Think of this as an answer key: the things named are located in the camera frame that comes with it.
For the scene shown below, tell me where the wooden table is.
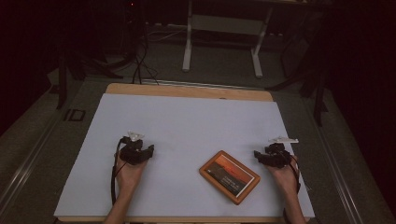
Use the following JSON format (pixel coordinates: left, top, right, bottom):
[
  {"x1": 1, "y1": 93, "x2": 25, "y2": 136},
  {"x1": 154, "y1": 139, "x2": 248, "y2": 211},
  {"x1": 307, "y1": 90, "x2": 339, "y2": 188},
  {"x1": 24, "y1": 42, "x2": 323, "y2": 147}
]
[{"x1": 57, "y1": 82, "x2": 313, "y2": 224}]

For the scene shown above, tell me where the person's right hand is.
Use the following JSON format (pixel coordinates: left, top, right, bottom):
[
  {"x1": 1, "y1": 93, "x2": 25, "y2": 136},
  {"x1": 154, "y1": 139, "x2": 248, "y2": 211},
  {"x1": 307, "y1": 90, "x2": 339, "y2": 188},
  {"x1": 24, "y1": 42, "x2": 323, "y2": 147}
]
[{"x1": 264, "y1": 154, "x2": 301, "y2": 196}]

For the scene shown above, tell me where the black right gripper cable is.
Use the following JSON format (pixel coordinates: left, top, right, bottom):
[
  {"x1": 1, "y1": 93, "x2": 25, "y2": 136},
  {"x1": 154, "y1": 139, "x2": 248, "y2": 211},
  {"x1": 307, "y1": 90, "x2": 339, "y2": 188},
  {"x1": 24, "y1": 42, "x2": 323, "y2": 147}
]
[{"x1": 281, "y1": 148, "x2": 303, "y2": 224}]

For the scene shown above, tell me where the person's left hand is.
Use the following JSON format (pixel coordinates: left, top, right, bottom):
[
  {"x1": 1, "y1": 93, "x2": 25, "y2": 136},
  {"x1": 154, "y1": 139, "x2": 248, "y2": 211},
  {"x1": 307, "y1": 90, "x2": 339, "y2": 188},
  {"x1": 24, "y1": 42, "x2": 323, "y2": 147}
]
[{"x1": 114, "y1": 152, "x2": 149, "y2": 194}]

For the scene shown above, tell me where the white floor cable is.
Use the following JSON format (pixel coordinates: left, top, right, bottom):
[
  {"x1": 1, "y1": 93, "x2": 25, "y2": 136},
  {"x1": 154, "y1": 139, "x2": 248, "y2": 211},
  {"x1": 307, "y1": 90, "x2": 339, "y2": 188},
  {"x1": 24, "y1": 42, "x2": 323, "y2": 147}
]
[{"x1": 145, "y1": 23, "x2": 189, "y2": 44}]

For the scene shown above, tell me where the metal floor rail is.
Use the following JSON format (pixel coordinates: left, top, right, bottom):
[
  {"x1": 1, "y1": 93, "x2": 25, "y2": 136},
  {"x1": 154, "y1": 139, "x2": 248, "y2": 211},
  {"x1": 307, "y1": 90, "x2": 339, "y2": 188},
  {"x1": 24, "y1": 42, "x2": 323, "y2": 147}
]
[
  {"x1": 0, "y1": 92, "x2": 94, "y2": 213},
  {"x1": 303, "y1": 99, "x2": 366, "y2": 224}
]

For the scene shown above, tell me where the black metal stand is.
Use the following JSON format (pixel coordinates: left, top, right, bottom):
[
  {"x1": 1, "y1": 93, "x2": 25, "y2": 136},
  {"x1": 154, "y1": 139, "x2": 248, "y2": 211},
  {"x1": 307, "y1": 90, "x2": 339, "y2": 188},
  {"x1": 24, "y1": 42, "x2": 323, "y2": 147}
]
[
  {"x1": 46, "y1": 46, "x2": 125, "y2": 111},
  {"x1": 264, "y1": 12, "x2": 332, "y2": 127}
]

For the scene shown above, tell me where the wooden photo frame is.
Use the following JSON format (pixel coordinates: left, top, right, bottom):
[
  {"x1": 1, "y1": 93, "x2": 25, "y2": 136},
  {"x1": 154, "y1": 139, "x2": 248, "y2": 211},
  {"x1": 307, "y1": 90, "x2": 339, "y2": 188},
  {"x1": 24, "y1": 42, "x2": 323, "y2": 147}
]
[{"x1": 198, "y1": 149, "x2": 262, "y2": 206}]

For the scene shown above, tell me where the white metal desk frame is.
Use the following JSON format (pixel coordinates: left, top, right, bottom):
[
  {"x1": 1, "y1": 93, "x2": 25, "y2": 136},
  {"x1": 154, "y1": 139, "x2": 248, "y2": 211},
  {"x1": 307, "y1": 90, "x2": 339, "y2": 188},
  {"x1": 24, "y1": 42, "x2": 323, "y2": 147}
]
[{"x1": 181, "y1": 0, "x2": 276, "y2": 79}]

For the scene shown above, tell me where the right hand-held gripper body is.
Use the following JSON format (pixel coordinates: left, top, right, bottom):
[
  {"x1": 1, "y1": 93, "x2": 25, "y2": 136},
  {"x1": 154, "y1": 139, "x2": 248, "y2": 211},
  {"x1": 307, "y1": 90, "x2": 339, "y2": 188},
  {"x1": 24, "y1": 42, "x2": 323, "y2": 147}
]
[{"x1": 265, "y1": 135, "x2": 300, "y2": 170}]

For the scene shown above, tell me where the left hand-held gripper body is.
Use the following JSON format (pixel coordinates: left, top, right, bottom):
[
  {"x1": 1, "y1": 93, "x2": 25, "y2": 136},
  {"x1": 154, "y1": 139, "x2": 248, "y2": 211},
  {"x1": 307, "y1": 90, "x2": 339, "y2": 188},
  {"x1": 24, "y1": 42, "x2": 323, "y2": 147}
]
[{"x1": 119, "y1": 130, "x2": 148, "y2": 166}]

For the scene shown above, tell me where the white table sheet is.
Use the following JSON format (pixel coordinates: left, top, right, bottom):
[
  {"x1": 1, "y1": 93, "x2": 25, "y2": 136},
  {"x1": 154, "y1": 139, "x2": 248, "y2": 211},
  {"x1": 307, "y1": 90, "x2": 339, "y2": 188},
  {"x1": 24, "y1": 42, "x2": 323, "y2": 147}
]
[{"x1": 53, "y1": 92, "x2": 316, "y2": 218}]

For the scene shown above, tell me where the black hanging cable bundle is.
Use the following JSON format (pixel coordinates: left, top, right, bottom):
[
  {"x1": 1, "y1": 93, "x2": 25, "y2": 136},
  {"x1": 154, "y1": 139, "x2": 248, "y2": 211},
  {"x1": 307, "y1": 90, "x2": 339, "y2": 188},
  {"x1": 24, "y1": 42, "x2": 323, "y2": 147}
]
[{"x1": 124, "y1": 27, "x2": 161, "y2": 86}]

